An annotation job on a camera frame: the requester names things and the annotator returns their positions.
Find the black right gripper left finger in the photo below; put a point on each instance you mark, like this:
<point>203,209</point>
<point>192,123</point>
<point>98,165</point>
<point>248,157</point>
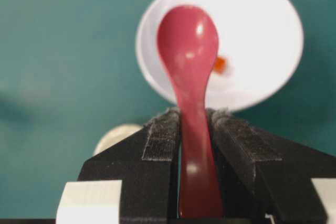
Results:
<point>147,164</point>

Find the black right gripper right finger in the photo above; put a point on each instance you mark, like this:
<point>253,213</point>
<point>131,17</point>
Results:
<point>264,174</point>

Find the small red block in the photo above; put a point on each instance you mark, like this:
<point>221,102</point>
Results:
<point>220,65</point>

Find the pink plastic spoon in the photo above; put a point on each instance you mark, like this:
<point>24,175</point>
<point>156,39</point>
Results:
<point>187,42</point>

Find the speckled ceramic spoon rest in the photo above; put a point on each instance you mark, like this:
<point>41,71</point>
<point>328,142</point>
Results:
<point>115,135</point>

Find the white round bowl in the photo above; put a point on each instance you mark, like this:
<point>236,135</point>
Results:
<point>261,41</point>

